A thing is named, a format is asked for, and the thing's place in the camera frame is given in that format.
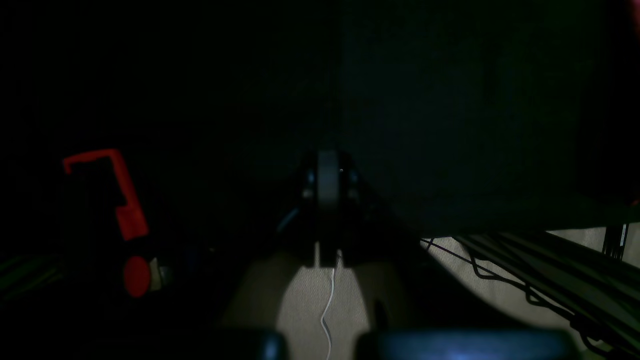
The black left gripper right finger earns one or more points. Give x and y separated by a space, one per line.
417 309

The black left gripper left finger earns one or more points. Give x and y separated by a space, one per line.
244 283

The red black left clamp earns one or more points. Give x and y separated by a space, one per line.
128 252

